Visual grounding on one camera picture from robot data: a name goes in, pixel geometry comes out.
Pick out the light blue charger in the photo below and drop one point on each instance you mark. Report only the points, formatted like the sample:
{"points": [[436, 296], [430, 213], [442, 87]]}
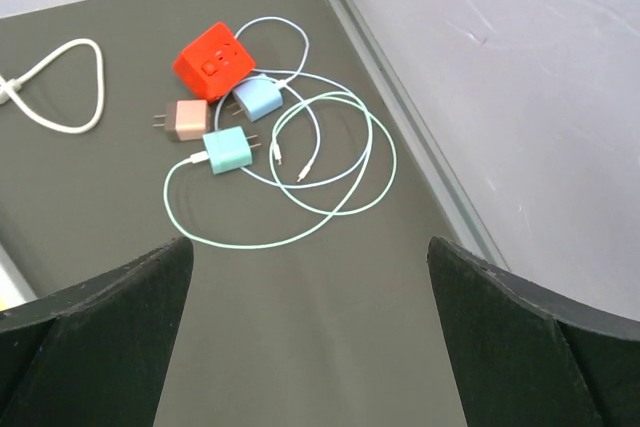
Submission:
{"points": [[258, 96]]}

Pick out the mint green charger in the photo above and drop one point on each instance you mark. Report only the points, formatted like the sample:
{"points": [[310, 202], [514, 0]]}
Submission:
{"points": [[226, 150]]}

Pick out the dusty pink charger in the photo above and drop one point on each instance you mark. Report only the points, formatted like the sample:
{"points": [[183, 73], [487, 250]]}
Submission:
{"points": [[185, 120]]}

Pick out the red cube plug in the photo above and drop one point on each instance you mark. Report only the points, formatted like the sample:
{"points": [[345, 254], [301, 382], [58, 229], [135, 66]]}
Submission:
{"points": [[213, 64]]}

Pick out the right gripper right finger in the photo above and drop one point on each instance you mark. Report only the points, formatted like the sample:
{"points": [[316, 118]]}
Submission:
{"points": [[523, 355]]}

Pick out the white power strip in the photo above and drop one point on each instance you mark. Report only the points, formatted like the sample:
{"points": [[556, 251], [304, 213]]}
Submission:
{"points": [[14, 289]]}

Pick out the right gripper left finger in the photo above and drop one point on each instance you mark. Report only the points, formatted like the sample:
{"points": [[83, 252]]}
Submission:
{"points": [[96, 353]]}

